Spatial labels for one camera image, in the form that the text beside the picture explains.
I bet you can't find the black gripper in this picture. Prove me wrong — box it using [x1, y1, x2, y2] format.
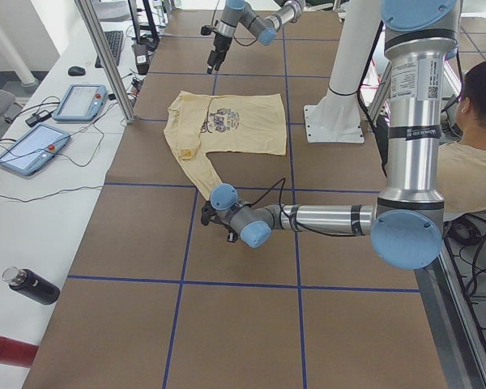
[201, 202, 230, 232]
[207, 34, 232, 75]

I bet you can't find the cream long-sleeve graphic shirt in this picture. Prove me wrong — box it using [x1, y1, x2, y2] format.
[164, 91, 287, 200]

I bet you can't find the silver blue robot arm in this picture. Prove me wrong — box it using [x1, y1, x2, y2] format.
[201, 1, 463, 269]
[200, 0, 305, 74]

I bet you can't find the black keyboard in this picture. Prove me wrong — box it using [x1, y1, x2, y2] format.
[104, 30, 124, 66]

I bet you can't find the black computer mouse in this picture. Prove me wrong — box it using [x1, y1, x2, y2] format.
[67, 66, 86, 77]

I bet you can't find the far blue teach pendant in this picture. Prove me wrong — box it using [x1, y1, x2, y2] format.
[52, 83, 108, 122]

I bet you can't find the blue teach pendant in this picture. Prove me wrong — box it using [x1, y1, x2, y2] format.
[0, 123, 70, 176]
[52, 83, 108, 122]

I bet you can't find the near blue teach pendant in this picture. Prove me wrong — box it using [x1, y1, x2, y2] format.
[0, 123, 70, 176]

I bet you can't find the small black adapter box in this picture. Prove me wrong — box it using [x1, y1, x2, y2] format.
[25, 110, 52, 127]

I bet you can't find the black bottle clear cap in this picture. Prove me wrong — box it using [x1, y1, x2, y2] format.
[2, 267, 60, 305]

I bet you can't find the red cylinder bottle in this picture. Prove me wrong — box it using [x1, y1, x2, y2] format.
[0, 336, 38, 368]

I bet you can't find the seated person beige shirt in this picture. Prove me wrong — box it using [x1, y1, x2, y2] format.
[437, 61, 486, 221]

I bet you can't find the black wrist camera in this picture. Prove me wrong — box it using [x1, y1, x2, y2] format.
[200, 25, 218, 36]
[226, 229, 239, 243]

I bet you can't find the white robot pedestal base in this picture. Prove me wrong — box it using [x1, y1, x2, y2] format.
[304, 0, 382, 143]

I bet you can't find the aluminium frame post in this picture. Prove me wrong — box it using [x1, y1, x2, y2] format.
[75, 0, 135, 124]

